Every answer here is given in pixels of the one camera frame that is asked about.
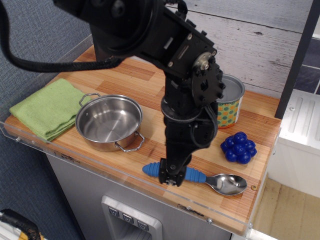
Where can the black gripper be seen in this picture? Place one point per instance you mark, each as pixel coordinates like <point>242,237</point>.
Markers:
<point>182,139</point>

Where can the stainless steel pot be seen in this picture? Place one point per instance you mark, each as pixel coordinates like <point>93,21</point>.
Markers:
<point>110,122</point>

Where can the yellow object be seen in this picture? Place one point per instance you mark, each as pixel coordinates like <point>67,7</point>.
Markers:
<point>23,236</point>

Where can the clear acrylic edge guard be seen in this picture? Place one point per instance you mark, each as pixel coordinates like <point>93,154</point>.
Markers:
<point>192,211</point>

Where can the dark grey right post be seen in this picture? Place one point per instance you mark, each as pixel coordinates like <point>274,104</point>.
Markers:
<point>301,51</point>

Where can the patterned tin can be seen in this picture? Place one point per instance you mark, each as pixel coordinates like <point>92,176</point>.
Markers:
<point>229,106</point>

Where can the grey toy fridge cabinet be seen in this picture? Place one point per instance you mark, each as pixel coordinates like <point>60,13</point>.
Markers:
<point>109,209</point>

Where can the blue handled metal spoon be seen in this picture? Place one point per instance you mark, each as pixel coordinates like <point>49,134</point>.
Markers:
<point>224,184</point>

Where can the blue plastic berry toy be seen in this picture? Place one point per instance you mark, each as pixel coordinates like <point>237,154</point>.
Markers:
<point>238,148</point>

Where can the white toy sink unit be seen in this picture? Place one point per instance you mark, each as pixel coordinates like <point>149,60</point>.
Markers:
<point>295,161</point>

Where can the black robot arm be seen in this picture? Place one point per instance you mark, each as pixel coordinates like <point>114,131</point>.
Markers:
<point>193,80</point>

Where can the green folded cloth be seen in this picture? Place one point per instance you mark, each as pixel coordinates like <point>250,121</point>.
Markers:
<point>51,110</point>

